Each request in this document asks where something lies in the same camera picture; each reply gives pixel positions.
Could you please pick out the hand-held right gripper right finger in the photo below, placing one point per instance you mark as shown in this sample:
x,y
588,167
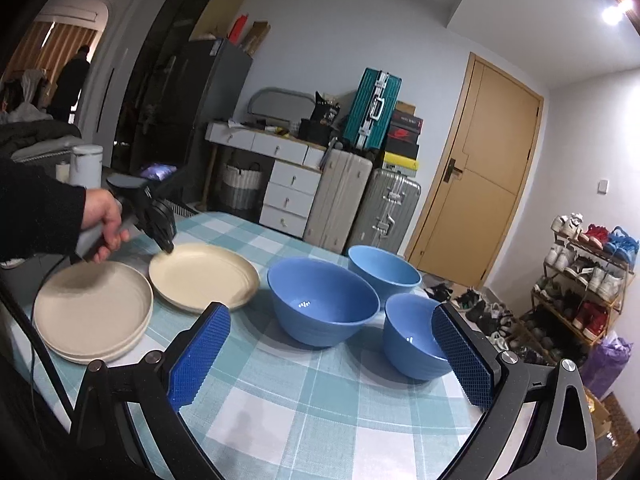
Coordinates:
x,y
462,355

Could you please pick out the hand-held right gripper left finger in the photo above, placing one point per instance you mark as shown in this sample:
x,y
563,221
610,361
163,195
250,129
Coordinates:
x,y
200,360

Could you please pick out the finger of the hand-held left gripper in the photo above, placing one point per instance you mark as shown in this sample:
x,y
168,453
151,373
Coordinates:
x,y
165,242

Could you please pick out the cream plate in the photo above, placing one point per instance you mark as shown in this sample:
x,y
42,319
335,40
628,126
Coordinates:
x,y
95,359
200,275
90,310

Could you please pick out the small blue bowl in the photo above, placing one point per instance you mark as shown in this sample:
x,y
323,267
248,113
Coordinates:
x,y
410,340

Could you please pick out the medium blue bowl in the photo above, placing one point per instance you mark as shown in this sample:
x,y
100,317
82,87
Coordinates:
x,y
385,270

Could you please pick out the large blue bowl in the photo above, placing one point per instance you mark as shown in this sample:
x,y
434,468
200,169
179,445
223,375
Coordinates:
x,y
320,300

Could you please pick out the person's left forearm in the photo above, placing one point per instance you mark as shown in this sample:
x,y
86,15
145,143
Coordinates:
x,y
35,210

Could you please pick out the person's left hand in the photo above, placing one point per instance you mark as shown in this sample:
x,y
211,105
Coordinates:
x,y
102,212

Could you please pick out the scattered sneakers group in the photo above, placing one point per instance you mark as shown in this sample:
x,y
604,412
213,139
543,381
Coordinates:
x,y
470,300

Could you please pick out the white kettle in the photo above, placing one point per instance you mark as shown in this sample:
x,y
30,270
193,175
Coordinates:
x,y
85,165

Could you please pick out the small cream cup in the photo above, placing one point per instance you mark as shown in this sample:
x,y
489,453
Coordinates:
x,y
62,170

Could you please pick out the woven laundry basket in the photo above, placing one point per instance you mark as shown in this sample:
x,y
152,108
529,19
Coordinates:
x,y
242,185

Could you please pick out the teal checked tablecloth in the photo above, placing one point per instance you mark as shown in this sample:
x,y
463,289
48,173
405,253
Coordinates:
x,y
300,400

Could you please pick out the tall black cabinet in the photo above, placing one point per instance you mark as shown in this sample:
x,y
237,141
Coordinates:
x,y
150,85

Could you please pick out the dark jacket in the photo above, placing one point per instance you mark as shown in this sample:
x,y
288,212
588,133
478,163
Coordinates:
x,y
35,135

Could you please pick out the dark refrigerator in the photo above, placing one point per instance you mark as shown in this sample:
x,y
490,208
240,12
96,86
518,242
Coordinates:
x,y
215,90

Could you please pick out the white drawer desk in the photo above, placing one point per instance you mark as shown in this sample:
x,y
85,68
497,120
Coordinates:
x,y
290,195

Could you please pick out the purple bag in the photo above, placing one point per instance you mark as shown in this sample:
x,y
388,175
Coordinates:
x,y
607,365

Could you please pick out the brown cardboard carton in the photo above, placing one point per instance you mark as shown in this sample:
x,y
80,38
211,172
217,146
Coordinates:
x,y
600,412

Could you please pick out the rows of assorted shoes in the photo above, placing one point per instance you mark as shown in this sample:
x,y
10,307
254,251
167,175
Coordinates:
x,y
600,280

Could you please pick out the silver suitcase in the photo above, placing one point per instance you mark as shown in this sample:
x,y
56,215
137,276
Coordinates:
x,y
385,210

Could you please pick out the grey oval mirror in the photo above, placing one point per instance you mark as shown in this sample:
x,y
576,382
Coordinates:
x,y
277,102

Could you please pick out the wooden shoe rack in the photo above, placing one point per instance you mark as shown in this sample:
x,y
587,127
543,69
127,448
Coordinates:
x,y
600,256

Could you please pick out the beige suitcase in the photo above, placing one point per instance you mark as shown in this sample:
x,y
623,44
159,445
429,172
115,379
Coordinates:
x,y
340,195

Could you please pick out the striped brown curtain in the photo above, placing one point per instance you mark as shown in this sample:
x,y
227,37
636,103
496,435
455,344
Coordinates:
x,y
40,50

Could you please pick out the black mesh basket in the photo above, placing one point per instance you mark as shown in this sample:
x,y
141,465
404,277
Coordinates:
x,y
317,132

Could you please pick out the red bag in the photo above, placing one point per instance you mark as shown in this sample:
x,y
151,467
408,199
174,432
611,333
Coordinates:
x,y
239,30

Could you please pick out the flat cardboard box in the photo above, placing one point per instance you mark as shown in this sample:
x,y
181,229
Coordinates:
x,y
256,39

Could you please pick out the wooden door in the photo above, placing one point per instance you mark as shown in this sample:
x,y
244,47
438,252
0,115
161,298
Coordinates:
x,y
490,160

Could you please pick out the black paper bag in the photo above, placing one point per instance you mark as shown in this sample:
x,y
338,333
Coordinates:
x,y
325,110

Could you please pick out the yellow black box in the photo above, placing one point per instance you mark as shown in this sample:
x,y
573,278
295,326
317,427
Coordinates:
x,y
399,163

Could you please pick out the large cardboard sheet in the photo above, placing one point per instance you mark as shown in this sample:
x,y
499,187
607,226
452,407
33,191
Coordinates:
x,y
220,5

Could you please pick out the plain black shoe box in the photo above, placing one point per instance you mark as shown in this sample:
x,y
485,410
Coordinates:
x,y
400,151

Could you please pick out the black shoe box red logo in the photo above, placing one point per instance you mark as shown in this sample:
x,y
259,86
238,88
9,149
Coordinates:
x,y
402,136

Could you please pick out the teal suitcase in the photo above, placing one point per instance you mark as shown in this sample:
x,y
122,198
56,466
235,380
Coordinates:
x,y
365,110

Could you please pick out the black shoe box red stripe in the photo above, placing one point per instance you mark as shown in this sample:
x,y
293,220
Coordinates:
x,y
406,122

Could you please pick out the brown shoe box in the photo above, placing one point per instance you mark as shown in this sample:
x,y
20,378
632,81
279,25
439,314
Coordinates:
x,y
405,108

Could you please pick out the ceiling spotlight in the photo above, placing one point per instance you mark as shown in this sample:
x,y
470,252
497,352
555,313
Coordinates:
x,y
615,12

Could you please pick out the white wall switch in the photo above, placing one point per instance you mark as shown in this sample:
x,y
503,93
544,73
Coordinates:
x,y
602,186

